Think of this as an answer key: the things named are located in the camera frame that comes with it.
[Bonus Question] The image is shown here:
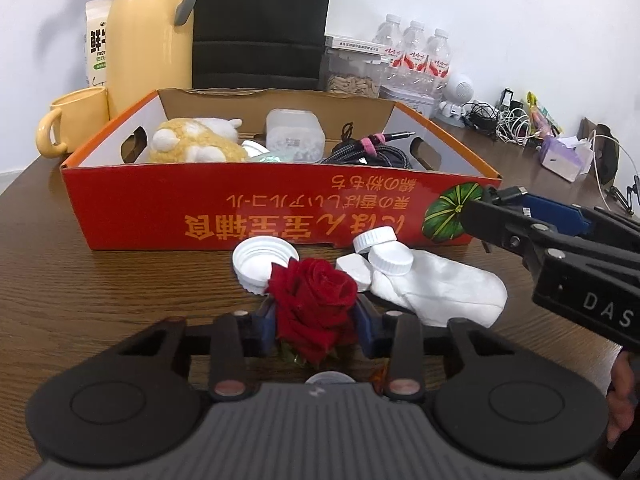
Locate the white jar lid front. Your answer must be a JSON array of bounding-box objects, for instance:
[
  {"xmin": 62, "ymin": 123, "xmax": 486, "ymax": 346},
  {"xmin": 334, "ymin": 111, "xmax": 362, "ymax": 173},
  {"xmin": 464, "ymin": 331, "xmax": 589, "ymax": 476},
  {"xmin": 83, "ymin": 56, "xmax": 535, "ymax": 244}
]
[{"xmin": 306, "ymin": 370, "xmax": 355, "ymax": 385}]

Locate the white jar lid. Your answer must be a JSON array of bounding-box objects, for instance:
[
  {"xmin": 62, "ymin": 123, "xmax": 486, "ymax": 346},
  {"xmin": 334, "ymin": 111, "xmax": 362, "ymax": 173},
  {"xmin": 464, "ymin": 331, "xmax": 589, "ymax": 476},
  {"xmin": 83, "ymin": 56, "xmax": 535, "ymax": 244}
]
[
  {"xmin": 306, "ymin": 370, "xmax": 355, "ymax": 385},
  {"xmin": 231, "ymin": 235, "xmax": 299, "ymax": 296}
]

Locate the red artificial rose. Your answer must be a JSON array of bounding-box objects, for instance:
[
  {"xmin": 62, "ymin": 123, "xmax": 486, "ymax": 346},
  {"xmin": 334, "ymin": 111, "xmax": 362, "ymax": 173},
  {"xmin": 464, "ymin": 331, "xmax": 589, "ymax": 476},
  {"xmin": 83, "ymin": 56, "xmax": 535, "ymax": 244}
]
[{"xmin": 267, "ymin": 258, "xmax": 358, "ymax": 367}]

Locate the iridescent green crinkled bag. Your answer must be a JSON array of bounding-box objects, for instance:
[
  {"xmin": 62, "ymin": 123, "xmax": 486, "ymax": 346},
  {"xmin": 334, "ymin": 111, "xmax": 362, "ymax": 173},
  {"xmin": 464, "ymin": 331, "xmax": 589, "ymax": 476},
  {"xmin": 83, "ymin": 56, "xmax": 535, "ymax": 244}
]
[{"xmin": 250, "ymin": 153, "xmax": 285, "ymax": 162}]

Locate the black braided cable bundle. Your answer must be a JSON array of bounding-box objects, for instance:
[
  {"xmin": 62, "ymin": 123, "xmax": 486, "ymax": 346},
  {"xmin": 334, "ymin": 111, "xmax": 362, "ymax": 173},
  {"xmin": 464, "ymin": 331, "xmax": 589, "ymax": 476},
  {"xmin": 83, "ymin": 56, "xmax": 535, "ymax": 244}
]
[{"xmin": 319, "ymin": 121, "xmax": 418, "ymax": 170}]

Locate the white round disc device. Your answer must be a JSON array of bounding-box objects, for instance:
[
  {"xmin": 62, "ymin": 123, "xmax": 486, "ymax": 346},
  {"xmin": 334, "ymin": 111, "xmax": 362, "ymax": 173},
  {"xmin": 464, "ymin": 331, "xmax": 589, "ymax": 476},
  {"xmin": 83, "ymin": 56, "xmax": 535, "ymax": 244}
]
[{"xmin": 241, "ymin": 140, "xmax": 269, "ymax": 158}]

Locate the yellow white plush toy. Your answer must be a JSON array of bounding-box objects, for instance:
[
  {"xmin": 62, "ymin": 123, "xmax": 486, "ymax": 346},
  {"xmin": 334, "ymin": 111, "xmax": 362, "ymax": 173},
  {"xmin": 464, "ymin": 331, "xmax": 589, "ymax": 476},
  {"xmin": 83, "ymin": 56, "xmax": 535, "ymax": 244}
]
[{"xmin": 149, "ymin": 118, "xmax": 248, "ymax": 164}]

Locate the translucent plastic box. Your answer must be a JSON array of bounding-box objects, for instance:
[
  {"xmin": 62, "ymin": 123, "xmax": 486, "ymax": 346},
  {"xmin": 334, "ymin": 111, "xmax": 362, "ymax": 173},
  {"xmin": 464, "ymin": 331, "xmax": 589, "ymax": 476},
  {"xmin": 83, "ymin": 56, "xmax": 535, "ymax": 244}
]
[{"xmin": 266, "ymin": 108, "xmax": 326, "ymax": 162}]

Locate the person's right hand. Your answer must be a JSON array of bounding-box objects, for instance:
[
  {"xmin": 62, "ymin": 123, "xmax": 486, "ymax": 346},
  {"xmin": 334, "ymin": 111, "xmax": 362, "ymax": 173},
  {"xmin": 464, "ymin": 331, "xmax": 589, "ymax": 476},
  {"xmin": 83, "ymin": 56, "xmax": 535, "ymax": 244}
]
[{"xmin": 606, "ymin": 350, "xmax": 639, "ymax": 443}]

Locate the purple white tissue box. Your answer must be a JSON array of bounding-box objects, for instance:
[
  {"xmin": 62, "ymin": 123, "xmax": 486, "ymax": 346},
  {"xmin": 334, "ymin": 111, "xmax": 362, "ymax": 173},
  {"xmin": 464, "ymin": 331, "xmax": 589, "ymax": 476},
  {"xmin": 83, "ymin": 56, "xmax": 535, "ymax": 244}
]
[{"xmin": 539, "ymin": 136, "xmax": 593, "ymax": 183}]

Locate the white sock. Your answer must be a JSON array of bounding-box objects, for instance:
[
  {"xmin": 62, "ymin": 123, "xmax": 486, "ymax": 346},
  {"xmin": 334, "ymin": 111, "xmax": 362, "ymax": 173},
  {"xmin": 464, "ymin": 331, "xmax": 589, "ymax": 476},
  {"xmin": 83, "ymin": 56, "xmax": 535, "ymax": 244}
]
[{"xmin": 369, "ymin": 249, "xmax": 509, "ymax": 328}]

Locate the white jar lid back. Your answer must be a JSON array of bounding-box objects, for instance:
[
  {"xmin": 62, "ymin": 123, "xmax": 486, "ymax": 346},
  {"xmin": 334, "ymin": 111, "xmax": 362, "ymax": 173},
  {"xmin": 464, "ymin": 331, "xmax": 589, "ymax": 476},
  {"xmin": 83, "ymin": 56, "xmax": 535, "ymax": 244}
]
[{"xmin": 231, "ymin": 235, "xmax": 299, "ymax": 296}]

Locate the small white bottle cap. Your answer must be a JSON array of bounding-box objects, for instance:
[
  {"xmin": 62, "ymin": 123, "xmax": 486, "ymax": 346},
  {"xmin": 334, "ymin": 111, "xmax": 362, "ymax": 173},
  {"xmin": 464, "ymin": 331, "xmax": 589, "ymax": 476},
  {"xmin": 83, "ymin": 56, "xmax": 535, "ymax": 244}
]
[{"xmin": 352, "ymin": 226, "xmax": 397, "ymax": 254}]

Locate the colourful snack packet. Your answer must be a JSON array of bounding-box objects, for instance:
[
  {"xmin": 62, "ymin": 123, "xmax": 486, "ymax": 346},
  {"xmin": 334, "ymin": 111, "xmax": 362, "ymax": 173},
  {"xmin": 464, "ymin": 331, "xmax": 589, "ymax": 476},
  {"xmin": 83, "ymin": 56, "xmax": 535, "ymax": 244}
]
[{"xmin": 526, "ymin": 91, "xmax": 563, "ymax": 138}]

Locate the red cardboard box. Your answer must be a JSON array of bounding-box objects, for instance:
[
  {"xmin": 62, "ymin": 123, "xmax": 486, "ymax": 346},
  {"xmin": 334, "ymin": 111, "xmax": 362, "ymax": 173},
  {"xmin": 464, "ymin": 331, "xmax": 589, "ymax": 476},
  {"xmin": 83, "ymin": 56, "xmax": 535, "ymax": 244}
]
[{"xmin": 61, "ymin": 89, "xmax": 500, "ymax": 250}]

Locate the right water bottle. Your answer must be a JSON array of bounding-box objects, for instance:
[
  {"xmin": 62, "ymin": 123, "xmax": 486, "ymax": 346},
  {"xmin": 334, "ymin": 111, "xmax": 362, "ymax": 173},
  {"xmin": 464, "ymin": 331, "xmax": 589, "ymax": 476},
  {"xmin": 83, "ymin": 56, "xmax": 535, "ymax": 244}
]
[{"xmin": 425, "ymin": 28, "xmax": 451, "ymax": 101}]

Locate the clear snack container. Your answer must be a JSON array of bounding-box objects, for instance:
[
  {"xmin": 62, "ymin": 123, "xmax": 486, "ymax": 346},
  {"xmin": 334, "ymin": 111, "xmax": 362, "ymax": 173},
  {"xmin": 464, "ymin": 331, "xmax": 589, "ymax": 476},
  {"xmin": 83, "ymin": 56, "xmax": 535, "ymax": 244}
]
[{"xmin": 321, "ymin": 36, "xmax": 385, "ymax": 99}]

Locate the yellow mug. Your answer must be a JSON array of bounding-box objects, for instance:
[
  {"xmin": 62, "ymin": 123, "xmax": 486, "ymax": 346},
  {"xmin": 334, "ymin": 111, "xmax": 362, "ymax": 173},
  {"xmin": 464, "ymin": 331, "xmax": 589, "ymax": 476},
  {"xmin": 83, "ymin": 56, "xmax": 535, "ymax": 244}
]
[{"xmin": 35, "ymin": 87, "xmax": 110, "ymax": 158}]

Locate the yellow thermos jug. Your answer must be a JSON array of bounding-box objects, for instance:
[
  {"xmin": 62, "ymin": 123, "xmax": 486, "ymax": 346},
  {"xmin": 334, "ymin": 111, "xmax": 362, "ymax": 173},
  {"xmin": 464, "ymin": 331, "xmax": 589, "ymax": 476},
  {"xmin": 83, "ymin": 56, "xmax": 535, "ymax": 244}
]
[{"xmin": 106, "ymin": 0, "xmax": 196, "ymax": 118}]

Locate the black paper bag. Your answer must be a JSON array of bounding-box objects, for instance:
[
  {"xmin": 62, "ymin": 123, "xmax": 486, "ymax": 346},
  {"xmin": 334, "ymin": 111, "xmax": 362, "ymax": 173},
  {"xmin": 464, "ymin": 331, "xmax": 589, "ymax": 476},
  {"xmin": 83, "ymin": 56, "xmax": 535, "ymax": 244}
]
[{"xmin": 192, "ymin": 0, "xmax": 329, "ymax": 90}]

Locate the white milk carton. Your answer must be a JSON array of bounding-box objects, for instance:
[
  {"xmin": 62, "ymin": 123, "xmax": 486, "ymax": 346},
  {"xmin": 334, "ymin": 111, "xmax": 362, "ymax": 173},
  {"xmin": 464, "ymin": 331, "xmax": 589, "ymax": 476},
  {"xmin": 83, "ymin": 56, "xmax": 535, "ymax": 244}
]
[{"xmin": 85, "ymin": 0, "xmax": 113, "ymax": 87}]

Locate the tangled cable pile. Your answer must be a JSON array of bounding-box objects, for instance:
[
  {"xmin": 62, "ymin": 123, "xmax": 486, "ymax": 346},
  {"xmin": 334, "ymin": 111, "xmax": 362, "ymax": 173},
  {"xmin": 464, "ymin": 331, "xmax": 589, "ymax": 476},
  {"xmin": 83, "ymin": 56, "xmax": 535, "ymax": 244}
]
[{"xmin": 462, "ymin": 88, "xmax": 539, "ymax": 148}]

